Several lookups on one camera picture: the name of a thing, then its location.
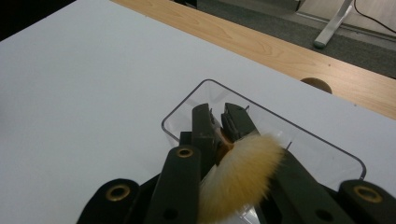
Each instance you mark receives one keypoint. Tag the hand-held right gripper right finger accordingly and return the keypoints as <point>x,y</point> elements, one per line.
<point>239,123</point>

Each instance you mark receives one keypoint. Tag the clear plastic container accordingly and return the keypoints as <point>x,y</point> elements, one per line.
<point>314,155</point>

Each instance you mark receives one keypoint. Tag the tan bristle makeup brush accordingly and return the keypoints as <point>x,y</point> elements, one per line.
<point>239,177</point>

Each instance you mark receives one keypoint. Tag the wooden desk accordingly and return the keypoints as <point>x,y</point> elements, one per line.
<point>280,46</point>

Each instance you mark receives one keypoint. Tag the white metal stand leg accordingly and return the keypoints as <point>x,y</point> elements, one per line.
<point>333,23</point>

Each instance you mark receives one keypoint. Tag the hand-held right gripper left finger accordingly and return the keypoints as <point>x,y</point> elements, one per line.
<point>203,137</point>

